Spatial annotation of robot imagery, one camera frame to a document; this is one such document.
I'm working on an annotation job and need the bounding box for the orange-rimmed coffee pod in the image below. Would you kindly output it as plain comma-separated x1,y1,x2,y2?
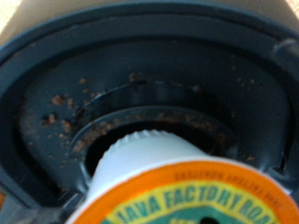
64,129,299,224

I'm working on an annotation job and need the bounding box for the black Keurig coffee machine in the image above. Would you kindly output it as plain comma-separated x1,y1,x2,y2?
0,0,299,224

